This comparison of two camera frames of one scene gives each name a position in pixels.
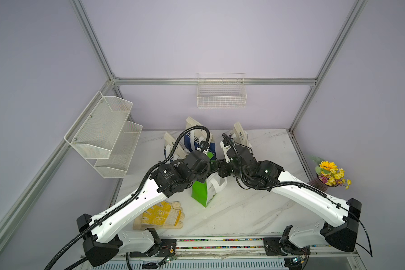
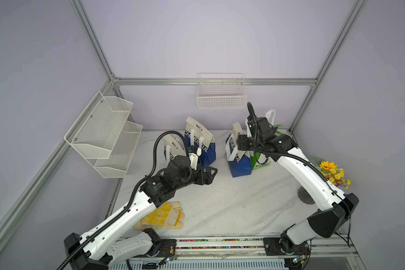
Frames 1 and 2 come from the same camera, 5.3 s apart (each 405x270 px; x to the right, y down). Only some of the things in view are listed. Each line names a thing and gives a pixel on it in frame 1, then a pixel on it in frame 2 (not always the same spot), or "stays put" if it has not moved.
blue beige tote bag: [179, 152] stays put
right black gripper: [223, 169] to [242, 143]
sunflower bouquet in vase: [328, 175] stays put
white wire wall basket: [221, 90] stays put
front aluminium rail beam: [234, 247] stays put
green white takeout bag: [204, 191] to [270, 115]
